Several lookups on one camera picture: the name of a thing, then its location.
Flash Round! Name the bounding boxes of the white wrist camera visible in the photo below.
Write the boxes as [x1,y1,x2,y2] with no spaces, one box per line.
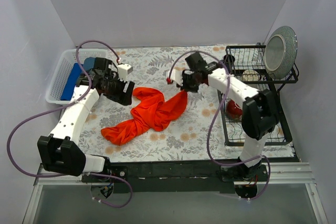
[166,69,183,87]
[117,64,133,81]

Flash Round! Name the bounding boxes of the white plastic basket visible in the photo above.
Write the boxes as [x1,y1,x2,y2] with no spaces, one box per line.
[45,48,108,105]

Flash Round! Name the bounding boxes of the aluminium frame rail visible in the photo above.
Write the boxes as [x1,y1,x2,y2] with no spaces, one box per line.
[24,162,328,223]

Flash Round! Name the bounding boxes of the royal blue rolled shirt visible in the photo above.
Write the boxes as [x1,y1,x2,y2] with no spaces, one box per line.
[60,63,82,101]

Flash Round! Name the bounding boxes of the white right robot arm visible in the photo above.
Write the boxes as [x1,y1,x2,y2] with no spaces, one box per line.
[173,51,280,181]

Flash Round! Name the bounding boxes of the grey patterned plate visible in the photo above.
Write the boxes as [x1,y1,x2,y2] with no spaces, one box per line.
[263,26,298,80]

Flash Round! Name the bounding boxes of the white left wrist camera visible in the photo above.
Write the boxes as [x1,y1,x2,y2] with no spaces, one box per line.
[117,64,133,81]

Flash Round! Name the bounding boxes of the black wire dish rack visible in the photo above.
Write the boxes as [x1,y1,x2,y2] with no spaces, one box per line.
[224,44,299,146]

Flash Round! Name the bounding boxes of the grey blue rolled shirt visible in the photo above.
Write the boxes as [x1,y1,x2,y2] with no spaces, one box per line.
[82,57,96,72]

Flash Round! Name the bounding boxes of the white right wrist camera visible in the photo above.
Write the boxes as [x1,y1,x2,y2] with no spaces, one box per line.
[166,69,183,87]

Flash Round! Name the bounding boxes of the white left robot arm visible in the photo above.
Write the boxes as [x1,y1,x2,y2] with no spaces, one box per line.
[37,58,134,182]

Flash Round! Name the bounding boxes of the floral patterned table cloth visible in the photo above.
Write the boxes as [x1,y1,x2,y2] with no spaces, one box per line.
[52,45,295,162]

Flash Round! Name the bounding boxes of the black cup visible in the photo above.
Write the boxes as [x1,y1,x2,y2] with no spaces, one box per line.
[223,54,235,70]

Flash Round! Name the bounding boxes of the red bowl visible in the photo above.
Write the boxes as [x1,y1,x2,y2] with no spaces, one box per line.
[226,100,243,121]

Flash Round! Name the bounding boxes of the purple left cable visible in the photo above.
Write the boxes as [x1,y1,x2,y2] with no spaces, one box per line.
[6,40,133,208]

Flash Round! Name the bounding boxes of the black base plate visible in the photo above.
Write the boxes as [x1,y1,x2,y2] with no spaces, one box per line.
[81,159,270,193]

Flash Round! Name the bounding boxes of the orange t shirt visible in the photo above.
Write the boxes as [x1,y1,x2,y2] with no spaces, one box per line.
[101,87,188,146]

